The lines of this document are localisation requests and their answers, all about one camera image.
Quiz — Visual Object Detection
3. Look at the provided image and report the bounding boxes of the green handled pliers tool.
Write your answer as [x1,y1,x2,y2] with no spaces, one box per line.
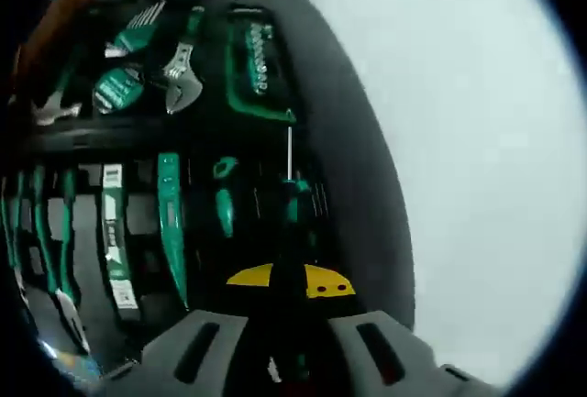
[31,163,92,353]
[0,170,31,311]

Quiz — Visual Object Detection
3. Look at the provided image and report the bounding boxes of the white and green tool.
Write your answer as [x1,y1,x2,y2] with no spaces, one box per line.
[101,162,138,323]

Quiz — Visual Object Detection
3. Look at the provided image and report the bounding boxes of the hex key set tool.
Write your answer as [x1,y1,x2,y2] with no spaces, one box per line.
[104,0,167,59]

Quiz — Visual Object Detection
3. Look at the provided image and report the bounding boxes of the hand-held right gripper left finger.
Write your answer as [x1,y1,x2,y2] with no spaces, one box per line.
[103,262,276,397]

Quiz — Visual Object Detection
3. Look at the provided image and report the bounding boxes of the green black screwdriver tool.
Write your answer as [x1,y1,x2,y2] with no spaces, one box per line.
[270,125,316,382]

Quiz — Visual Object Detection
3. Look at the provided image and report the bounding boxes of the adjustable wrench tool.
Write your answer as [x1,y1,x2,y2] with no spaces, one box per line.
[162,6,204,115]

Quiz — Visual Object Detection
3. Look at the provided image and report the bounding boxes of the claw hammer tool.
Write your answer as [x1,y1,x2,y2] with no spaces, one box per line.
[31,43,88,126]

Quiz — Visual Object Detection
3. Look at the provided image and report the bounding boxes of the black toolbox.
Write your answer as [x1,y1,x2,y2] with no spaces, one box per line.
[0,0,338,373]

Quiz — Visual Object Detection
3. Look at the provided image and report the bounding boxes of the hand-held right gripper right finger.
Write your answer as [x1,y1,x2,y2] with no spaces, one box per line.
[303,263,501,397]

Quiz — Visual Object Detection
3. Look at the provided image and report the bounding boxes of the green utility knife tool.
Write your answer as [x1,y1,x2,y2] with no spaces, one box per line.
[157,152,190,311]

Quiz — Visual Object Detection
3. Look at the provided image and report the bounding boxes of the socket set green tray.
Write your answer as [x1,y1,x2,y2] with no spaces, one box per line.
[226,6,298,124]

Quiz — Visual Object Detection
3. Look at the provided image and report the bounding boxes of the small green tool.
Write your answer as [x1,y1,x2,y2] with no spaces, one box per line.
[213,156,239,238]

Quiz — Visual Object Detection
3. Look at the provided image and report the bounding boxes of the green tape measure tool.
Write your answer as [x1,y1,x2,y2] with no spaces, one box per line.
[93,66,144,115]

